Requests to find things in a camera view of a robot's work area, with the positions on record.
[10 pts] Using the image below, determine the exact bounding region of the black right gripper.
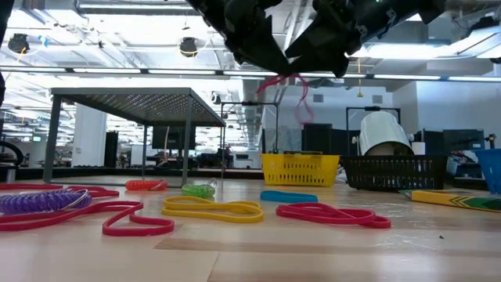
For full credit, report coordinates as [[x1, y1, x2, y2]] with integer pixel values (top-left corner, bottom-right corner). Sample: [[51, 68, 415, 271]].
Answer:
[[284, 0, 388, 78]]

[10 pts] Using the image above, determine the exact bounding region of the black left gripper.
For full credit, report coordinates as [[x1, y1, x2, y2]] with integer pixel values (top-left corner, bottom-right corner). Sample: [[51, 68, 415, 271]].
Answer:
[[187, 0, 293, 74]]

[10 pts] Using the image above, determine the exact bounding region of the red rubber band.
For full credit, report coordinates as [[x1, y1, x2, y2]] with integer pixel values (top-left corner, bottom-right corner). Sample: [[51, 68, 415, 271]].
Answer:
[[62, 183, 121, 199], [0, 183, 64, 192], [275, 202, 392, 230], [256, 73, 315, 126], [0, 201, 175, 238]]

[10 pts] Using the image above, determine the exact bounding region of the blue rubber band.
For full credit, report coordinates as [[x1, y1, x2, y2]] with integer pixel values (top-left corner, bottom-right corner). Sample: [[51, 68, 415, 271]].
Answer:
[[260, 190, 319, 204]]

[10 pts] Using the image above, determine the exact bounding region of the green spiral coil keychain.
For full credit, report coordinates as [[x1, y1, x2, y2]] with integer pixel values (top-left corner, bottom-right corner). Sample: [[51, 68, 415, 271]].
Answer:
[[181, 178, 218, 200]]

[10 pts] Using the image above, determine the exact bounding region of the yellow rubber band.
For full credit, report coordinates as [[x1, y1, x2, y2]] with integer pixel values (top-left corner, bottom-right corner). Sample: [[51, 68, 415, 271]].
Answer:
[[161, 195, 265, 225]]

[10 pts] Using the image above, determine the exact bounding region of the orange-red spiral coil keychain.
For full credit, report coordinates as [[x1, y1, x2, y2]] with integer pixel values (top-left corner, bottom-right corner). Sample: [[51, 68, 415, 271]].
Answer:
[[124, 179, 168, 192]]

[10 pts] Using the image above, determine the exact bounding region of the yellow green crayon box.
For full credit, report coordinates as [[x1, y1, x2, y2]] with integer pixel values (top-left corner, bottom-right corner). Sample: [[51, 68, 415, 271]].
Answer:
[[398, 189, 501, 215]]

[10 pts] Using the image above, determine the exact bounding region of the purple spiral coil keychain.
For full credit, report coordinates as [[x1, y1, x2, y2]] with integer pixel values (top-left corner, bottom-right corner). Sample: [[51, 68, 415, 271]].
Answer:
[[0, 187, 93, 216]]

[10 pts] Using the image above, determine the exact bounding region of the white desk lamp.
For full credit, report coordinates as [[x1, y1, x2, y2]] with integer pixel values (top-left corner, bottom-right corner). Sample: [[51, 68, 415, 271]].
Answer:
[[359, 110, 415, 157]]

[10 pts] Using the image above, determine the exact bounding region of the black ceiling spotlight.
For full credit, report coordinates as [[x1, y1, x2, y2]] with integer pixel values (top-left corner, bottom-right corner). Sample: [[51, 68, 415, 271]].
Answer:
[[7, 33, 31, 55], [178, 37, 199, 59]]

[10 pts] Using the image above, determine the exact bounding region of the black cabinet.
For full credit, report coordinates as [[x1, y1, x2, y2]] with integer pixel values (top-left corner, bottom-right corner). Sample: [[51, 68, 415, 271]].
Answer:
[[301, 123, 361, 157]]

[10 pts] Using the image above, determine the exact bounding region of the long ceiling light strip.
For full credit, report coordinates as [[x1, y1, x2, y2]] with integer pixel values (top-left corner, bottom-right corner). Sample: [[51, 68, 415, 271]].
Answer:
[[0, 67, 501, 82]]

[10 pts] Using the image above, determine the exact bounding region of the yellow plastic basket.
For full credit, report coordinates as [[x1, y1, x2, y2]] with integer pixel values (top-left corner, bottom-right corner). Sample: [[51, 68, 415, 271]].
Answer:
[[261, 152, 341, 188]]

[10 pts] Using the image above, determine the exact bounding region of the black monitor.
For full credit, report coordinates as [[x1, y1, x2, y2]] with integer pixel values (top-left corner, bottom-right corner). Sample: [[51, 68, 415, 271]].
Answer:
[[151, 125, 196, 151], [423, 128, 486, 157]]

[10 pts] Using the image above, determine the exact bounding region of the grey perforated metal shelf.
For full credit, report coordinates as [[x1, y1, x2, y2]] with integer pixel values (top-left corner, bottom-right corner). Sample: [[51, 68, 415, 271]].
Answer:
[[42, 87, 227, 188]]

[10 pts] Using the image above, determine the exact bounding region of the black plastic basket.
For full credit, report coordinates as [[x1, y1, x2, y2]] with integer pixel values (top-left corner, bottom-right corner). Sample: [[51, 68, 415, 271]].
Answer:
[[341, 154, 450, 192]]

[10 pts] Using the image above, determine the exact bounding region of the white pillar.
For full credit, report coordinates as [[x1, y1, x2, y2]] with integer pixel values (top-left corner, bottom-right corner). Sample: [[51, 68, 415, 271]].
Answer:
[[72, 103, 108, 168]]

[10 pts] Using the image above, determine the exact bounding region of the blue plastic basket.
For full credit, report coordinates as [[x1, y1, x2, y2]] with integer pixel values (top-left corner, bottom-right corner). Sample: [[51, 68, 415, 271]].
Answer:
[[472, 148, 501, 196]]

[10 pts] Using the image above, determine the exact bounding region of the black frame stand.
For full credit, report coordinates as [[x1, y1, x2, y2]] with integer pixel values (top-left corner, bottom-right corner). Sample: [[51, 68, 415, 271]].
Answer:
[[220, 101, 279, 154], [345, 106, 401, 156]]

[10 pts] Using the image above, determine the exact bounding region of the silver ventilation duct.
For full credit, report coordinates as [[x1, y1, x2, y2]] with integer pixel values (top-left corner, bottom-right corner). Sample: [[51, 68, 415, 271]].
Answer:
[[234, 74, 271, 154]]

